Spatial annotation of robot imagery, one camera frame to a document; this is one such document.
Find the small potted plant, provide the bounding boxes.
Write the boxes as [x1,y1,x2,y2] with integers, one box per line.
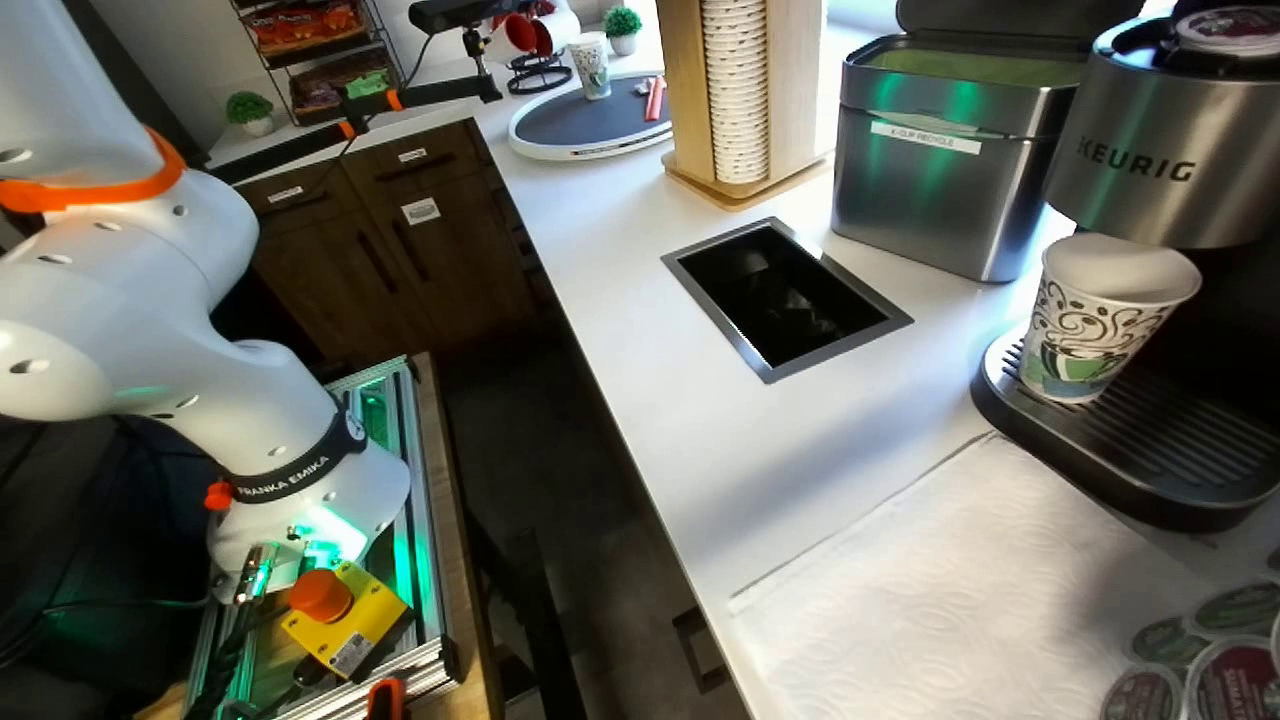
[606,4,649,59]
[220,89,279,141]

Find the black clamp bar orange grips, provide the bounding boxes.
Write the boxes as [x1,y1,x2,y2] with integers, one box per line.
[210,72,505,187]

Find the black silver Keurig coffeemaker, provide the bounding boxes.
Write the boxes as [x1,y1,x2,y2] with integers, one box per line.
[969,0,1280,537]

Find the small printed paper cup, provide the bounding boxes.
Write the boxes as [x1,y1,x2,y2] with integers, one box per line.
[565,32,619,104]

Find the printed white paper cup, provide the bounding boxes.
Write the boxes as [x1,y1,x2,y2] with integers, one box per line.
[1017,228,1208,406]

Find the black wire rack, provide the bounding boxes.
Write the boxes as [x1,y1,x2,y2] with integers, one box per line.
[505,49,579,101]

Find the stainless steel bin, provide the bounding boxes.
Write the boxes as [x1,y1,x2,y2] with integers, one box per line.
[829,0,1151,288]

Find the yellow emergency stop box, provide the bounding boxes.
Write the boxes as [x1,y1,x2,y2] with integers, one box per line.
[277,564,413,685]

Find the green-lid coffee pod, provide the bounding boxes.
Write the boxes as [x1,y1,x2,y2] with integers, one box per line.
[1129,610,1213,672]
[1190,575,1280,643]

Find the wall shelf with goods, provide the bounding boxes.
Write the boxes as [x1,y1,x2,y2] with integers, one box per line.
[227,0,406,127]

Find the red mug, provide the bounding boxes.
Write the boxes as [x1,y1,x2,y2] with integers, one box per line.
[499,8,583,59]

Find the wooden cup dispenser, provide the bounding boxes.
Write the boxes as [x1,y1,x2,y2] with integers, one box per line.
[652,0,832,207]

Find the pink small item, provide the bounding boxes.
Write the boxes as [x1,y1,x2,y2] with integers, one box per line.
[631,72,671,127]

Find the dark wooden cabinet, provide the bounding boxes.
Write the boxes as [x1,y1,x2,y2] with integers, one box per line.
[227,115,551,372]

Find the steel-framed counter opening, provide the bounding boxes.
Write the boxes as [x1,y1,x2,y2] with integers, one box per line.
[659,210,919,387]

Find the maroon-lid coffee pod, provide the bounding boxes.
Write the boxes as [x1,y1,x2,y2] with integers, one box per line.
[1155,0,1280,81]
[1183,635,1280,720]
[1098,664,1183,720]

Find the round grey tray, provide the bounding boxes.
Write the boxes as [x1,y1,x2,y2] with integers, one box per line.
[505,68,680,166]

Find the white paper cup stack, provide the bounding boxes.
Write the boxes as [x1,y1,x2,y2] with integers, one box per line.
[700,0,778,187]

